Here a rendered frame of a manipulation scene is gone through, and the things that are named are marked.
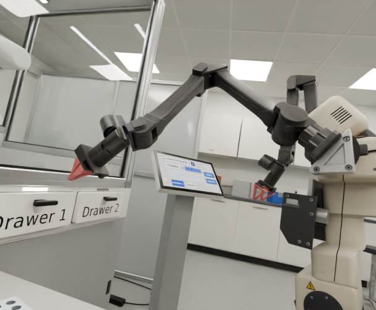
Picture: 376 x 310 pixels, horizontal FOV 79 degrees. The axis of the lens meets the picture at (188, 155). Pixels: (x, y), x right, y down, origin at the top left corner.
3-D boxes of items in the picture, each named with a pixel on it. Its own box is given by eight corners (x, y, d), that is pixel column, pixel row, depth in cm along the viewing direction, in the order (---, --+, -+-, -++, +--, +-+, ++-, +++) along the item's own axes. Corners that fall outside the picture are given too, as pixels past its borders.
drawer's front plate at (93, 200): (120, 215, 108) (124, 192, 109) (75, 224, 80) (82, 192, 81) (117, 214, 108) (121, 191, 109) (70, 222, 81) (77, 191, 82)
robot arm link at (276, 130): (321, 125, 65) (313, 138, 69) (293, 106, 71) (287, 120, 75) (298, 136, 62) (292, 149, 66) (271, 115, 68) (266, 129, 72)
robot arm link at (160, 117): (212, 64, 85) (209, 90, 93) (198, 60, 87) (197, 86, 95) (141, 129, 60) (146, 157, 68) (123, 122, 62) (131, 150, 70)
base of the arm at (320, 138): (340, 131, 57) (345, 143, 66) (313, 114, 61) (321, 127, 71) (313, 158, 59) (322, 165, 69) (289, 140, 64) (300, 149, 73)
